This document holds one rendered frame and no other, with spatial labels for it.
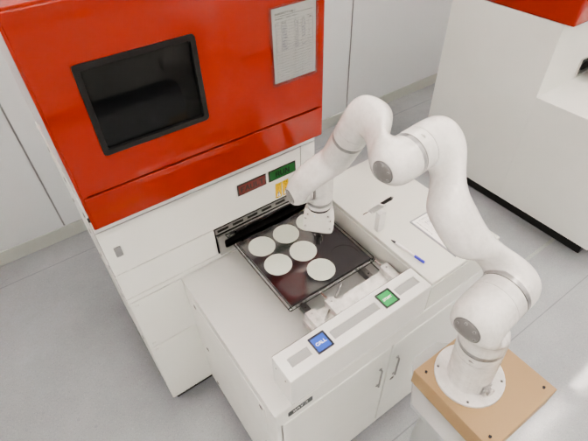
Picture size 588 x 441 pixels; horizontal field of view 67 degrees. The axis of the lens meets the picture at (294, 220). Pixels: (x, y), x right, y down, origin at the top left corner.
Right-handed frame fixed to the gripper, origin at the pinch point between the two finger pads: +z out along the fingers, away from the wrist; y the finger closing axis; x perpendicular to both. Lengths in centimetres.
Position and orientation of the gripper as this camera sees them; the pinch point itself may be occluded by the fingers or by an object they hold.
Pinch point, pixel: (318, 237)
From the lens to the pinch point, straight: 154.8
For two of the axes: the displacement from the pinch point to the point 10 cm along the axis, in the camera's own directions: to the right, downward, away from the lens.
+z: 0.3, 7.2, 6.9
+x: 2.3, -6.8, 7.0
